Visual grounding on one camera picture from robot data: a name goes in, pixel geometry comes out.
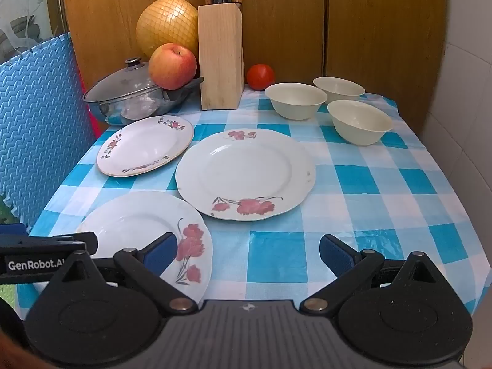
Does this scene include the wooden cabinet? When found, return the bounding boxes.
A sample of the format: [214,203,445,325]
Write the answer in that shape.
[58,0,450,97]

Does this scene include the steel pot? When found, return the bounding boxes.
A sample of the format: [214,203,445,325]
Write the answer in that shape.
[82,77,204,126]

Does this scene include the small gold-rimmed floral plate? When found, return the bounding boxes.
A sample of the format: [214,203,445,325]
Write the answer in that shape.
[96,115,194,177]

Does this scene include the cream bowl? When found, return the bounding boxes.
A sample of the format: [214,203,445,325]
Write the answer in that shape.
[312,76,366,104]
[327,100,393,146]
[264,83,328,121]

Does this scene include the blue foam mat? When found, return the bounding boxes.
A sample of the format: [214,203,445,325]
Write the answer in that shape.
[0,33,97,235]

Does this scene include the blue white checkered tablecloth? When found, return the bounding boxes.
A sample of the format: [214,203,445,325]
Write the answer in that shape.
[17,85,481,316]

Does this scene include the red yellow apple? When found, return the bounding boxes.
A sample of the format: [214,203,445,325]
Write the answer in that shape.
[148,43,198,91]

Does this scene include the red plastic item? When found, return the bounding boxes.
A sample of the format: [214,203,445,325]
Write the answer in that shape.
[77,65,106,139]

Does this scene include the large white floral plate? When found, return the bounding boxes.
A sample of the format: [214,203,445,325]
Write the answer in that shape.
[175,128,316,222]

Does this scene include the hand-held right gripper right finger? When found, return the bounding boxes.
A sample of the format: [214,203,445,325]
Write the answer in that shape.
[300,234,442,315]

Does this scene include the yellow pomelo in net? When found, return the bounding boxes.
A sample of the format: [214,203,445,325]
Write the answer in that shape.
[135,0,200,60]

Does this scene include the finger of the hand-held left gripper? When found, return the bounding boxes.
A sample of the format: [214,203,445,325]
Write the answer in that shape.
[75,232,99,256]

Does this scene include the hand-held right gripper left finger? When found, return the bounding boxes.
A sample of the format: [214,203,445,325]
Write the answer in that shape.
[50,232,196,313]

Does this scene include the white plate large red flower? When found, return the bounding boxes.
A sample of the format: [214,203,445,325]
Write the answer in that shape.
[75,191,214,304]

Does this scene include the red tomato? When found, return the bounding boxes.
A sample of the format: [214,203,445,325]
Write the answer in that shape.
[246,64,275,90]

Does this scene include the wooden knife block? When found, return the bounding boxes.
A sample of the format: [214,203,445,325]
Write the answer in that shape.
[198,3,245,110]

